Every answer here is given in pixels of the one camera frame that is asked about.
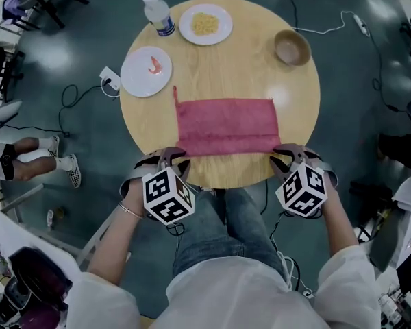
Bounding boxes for square white power strip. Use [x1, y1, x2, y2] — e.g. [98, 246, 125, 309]
[99, 66, 121, 91]

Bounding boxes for clear plastic water bottle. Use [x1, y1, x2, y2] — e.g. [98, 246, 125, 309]
[142, 0, 177, 38]

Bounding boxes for person's white shirt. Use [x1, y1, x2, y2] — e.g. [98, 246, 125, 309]
[64, 248, 383, 329]

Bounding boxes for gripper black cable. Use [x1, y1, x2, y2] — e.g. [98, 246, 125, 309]
[166, 221, 186, 253]
[269, 212, 301, 289]

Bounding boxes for white folding table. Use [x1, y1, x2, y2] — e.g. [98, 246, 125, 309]
[0, 183, 131, 287]

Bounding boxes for white power strip cable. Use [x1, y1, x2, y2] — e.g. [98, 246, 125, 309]
[296, 10, 356, 34]

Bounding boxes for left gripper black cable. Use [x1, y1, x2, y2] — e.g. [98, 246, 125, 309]
[166, 221, 186, 253]

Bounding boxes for person's jeans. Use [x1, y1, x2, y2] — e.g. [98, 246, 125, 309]
[172, 187, 288, 280]

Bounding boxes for grey curved panel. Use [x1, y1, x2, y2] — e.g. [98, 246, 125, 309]
[0, 99, 23, 127]

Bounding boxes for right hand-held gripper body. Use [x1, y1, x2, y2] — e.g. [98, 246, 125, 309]
[274, 145, 340, 219]

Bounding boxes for white plate with yellow food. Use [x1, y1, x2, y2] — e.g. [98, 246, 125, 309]
[178, 4, 234, 46]

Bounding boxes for person's right forearm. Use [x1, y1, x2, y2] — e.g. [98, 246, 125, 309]
[320, 186, 360, 256]

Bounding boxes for maroon domed appliance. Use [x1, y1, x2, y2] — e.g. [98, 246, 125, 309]
[0, 246, 73, 329]

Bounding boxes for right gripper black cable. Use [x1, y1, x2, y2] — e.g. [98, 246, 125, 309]
[269, 212, 301, 289]

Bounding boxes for thin metal bracelet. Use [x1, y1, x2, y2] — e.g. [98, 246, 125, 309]
[118, 200, 144, 219]

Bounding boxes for wooden bowl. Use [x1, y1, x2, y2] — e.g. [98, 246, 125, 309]
[273, 29, 312, 66]

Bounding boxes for black cable with adapter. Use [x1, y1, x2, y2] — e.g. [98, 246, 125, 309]
[366, 34, 407, 113]
[58, 84, 105, 138]

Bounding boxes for orange shrimp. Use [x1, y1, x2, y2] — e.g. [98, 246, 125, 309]
[148, 56, 164, 75]

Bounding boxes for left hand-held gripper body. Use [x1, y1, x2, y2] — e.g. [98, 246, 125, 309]
[119, 150, 196, 227]

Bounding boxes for chair with purple cloth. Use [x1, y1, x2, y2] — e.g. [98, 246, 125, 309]
[3, 0, 42, 30]

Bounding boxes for red cloth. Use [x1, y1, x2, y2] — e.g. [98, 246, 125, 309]
[172, 86, 282, 157]

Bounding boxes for round wooden table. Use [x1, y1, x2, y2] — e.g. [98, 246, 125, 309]
[119, 0, 321, 190]

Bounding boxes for yellow food heap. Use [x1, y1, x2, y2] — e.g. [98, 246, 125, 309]
[190, 12, 221, 36]

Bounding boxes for person's left forearm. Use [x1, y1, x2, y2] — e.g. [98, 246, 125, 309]
[87, 183, 145, 286]

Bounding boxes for white plate with shrimp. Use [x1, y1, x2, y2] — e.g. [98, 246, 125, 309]
[120, 46, 173, 99]

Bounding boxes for long white cable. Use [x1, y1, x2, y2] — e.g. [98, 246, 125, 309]
[277, 250, 314, 297]

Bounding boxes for long black cable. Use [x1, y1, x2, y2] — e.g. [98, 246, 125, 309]
[286, 0, 299, 30]

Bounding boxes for long white power strip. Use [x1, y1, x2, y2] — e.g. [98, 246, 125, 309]
[353, 14, 369, 37]

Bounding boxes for black chair with grey seat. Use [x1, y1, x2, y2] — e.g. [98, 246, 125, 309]
[16, 0, 90, 29]

